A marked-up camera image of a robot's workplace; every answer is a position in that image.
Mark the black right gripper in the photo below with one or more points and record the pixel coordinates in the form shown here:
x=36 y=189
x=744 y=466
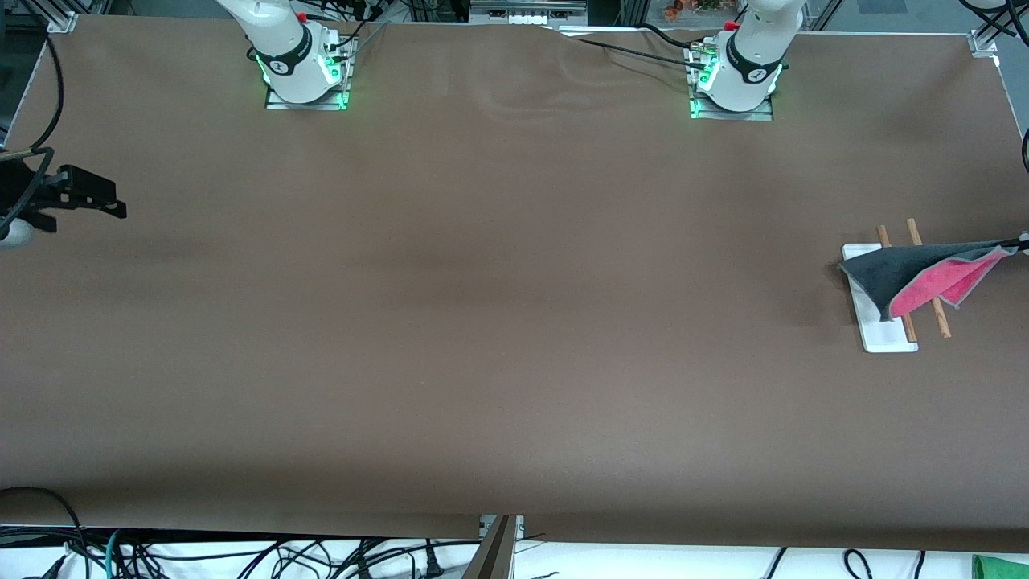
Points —
x=18 y=186

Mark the grey and pink towel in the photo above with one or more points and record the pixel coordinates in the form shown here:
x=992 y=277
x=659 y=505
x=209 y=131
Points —
x=892 y=273

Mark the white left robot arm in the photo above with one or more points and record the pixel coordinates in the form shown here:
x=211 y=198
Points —
x=748 y=56

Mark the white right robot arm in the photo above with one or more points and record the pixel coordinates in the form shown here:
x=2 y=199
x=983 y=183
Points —
x=293 y=48

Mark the white rack base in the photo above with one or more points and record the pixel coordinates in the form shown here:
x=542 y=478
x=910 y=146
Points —
x=884 y=336

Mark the green cloth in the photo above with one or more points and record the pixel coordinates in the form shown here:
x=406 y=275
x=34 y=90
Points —
x=1001 y=568

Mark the white power strip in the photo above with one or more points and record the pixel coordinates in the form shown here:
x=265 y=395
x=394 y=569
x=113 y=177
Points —
x=526 y=12

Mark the brown table leg beam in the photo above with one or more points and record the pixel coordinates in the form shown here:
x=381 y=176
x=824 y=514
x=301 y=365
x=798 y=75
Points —
x=494 y=555

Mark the aluminium table corner bracket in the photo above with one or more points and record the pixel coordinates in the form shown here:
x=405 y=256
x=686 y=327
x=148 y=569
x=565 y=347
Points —
x=62 y=22
x=983 y=43

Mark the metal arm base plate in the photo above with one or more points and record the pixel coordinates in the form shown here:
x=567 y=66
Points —
x=305 y=105
x=731 y=115

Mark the silver leg bracket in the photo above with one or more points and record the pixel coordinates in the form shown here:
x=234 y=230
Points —
x=485 y=524

